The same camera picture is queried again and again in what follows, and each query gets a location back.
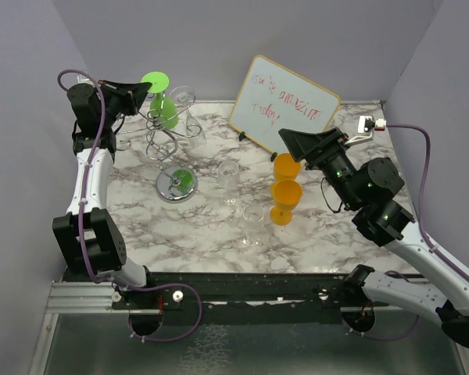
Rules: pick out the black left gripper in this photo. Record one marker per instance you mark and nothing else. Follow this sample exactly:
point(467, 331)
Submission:
point(122, 91)

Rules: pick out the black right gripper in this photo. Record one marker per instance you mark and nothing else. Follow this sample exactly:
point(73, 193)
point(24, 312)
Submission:
point(322, 145)

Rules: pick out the green plastic wine glass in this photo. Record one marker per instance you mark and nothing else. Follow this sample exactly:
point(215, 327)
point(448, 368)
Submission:
point(162, 109)

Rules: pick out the clear wine glass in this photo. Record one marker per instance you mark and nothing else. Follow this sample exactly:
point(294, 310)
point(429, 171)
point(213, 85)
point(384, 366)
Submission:
point(183, 98)
point(253, 222)
point(228, 179)

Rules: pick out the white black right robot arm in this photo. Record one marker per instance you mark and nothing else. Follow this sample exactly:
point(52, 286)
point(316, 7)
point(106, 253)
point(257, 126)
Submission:
point(369, 191)

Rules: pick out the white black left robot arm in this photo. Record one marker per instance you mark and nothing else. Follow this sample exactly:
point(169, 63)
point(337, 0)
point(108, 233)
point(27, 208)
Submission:
point(89, 239)

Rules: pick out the clear wine glass front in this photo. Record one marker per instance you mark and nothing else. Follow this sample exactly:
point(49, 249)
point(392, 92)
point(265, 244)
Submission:
point(253, 222)

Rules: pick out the chrome wine glass rack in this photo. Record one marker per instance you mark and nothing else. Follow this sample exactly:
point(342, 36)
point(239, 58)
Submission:
point(176, 181)

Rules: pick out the orange plastic goblet rear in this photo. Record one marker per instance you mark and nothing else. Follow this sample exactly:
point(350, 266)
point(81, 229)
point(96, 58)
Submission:
point(285, 167)

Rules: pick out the orange plastic goblet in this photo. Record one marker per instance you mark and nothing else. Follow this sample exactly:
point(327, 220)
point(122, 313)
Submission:
point(285, 167)
point(286, 196)

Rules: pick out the orange plastic goblet front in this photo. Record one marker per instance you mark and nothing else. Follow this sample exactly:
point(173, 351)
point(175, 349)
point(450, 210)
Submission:
point(286, 196)

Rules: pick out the yellow framed whiteboard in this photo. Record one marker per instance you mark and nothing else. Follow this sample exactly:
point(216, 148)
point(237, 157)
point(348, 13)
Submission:
point(273, 97)

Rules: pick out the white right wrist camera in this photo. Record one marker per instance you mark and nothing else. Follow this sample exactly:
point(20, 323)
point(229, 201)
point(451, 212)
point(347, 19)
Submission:
point(367, 126)

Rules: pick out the black aluminium table frame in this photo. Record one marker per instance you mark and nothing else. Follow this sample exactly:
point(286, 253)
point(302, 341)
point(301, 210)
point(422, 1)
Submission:
point(218, 298)

